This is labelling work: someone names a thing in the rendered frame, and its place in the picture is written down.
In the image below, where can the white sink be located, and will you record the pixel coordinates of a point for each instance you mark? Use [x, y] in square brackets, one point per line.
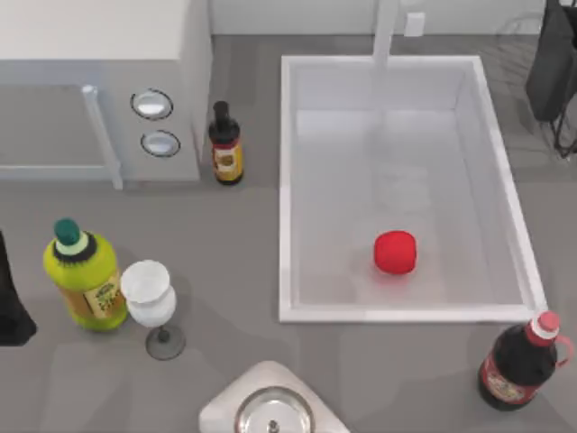
[405, 189]

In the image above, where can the dark jug with red cap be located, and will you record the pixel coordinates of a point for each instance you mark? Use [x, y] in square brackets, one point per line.
[518, 365]

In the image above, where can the white wine glass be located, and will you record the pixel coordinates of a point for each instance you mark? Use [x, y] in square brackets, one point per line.
[151, 293]

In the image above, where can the small dark sauce bottle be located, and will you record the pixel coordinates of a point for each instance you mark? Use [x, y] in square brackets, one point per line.
[226, 153]

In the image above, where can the round microwave knob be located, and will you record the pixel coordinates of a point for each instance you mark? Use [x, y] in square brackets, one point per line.
[160, 143]
[151, 104]

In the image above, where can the tall white tap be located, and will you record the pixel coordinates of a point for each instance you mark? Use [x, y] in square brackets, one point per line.
[384, 40]

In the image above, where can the white wall socket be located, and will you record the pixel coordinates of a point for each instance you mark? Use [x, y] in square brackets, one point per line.
[414, 23]

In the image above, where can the black chair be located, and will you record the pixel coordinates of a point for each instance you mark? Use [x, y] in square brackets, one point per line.
[554, 72]

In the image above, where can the pale microwave oven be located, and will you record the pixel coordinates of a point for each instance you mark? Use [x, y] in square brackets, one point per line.
[90, 40]

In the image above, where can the green bottle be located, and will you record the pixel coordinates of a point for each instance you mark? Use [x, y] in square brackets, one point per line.
[88, 279]

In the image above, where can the grey base with metal bowl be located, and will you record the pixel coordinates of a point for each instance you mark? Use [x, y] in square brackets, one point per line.
[270, 401]

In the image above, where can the red apple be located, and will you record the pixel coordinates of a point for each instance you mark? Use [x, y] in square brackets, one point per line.
[395, 252]

